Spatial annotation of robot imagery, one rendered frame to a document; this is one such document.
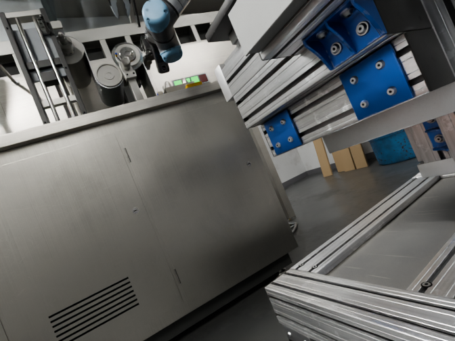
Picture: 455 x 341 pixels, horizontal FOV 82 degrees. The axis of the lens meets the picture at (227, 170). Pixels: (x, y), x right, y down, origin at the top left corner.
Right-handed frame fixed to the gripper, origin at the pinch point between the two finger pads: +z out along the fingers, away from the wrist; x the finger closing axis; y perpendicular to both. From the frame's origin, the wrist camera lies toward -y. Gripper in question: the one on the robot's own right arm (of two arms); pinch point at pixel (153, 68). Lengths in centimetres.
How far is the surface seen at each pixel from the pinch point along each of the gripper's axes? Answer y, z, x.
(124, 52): 17.0, 11.9, 6.9
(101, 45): 45, 47, 12
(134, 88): -3.4, 8.8, 10.0
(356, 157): -96, 112, -214
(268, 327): -109, -31, 6
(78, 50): 23.3, 14.0, 26.2
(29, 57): 16.8, 3.4, 45.2
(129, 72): 4.0, 6.5, 9.4
